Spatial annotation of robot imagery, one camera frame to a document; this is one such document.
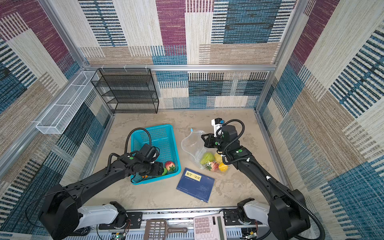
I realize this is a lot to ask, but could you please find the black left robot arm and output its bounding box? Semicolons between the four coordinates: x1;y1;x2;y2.
38;144;164;240

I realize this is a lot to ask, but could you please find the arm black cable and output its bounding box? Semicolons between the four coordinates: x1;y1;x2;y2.
25;127;160;229
215;119;326;240

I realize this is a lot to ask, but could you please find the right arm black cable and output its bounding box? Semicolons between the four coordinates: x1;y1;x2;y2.
215;119;326;240

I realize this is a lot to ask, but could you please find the blue booklet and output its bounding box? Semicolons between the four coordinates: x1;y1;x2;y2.
176;168;215;203

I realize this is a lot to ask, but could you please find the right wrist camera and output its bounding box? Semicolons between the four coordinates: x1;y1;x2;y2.
211;118;225;138

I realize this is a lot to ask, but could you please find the white wire mesh tray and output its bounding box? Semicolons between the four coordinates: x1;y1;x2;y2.
36;71;95;135

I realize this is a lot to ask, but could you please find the green apple toy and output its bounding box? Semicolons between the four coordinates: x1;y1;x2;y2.
162;168;168;176

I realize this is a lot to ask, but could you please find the clear zip top bag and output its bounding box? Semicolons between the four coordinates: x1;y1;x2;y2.
181;129;230;174

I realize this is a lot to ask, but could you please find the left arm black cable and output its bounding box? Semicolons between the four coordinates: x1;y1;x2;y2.
25;127;160;229

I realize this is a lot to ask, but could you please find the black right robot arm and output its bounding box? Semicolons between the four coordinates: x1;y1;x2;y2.
201;123;326;240

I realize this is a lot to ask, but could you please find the green pear toy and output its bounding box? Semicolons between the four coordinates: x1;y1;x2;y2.
200;152;215;165

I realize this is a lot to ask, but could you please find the black wire shelf rack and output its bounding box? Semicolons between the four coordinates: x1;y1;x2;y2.
91;68;159;114

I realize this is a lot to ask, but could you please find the beige potato toy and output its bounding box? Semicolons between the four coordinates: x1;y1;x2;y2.
214;153;223;164

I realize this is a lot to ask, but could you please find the teal plastic basket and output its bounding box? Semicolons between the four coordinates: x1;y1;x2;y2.
130;124;182;186

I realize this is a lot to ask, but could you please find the yellow lemon toy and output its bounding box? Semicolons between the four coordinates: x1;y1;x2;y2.
219;163;229;173

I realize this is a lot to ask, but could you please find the pink calculator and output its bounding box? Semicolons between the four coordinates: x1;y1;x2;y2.
193;214;227;240

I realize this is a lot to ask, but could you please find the brown slotted spatula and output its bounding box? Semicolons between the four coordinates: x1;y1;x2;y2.
143;220;188;240

